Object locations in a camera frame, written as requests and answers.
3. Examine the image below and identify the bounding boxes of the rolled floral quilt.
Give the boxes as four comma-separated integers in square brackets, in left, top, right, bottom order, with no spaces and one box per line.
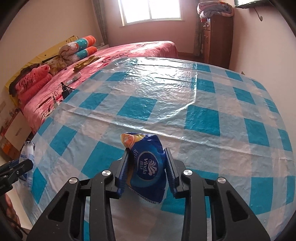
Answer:
[59,35,97,65]

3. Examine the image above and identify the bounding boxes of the black charger adapter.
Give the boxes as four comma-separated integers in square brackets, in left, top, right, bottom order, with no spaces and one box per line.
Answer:
[61,82,72,100]

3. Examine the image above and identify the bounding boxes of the blue checked plastic tablecloth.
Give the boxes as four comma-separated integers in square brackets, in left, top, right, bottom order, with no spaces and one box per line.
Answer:
[16,58,295,240]

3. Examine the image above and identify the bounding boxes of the olive crumpled cloth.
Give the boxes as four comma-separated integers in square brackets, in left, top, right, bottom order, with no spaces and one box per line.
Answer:
[73,55,101,73]

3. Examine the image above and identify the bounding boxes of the grey curtain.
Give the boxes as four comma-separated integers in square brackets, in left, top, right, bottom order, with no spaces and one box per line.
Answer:
[92,0,108,45]

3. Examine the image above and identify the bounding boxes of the brown wooden cabinet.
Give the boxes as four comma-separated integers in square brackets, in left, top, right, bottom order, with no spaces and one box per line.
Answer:
[202,15,234,69]

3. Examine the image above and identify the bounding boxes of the pink folded pillows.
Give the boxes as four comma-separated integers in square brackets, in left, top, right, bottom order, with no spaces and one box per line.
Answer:
[15,64,52,108]

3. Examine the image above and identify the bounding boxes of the pink bedspread bed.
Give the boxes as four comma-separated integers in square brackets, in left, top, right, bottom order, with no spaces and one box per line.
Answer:
[22,41,178,133]

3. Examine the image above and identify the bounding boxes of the wall mounted television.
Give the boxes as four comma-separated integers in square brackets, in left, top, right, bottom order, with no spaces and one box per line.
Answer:
[234,0,270,9]

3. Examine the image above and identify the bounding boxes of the white small packet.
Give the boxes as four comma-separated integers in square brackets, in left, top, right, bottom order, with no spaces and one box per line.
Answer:
[64,72,82,86]

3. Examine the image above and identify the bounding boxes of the folded blanket on cabinet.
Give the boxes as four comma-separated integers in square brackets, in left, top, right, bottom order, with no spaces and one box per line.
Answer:
[197,1,234,19]

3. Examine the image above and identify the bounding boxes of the window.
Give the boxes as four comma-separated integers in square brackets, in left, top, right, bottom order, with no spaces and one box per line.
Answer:
[118,0,182,26]

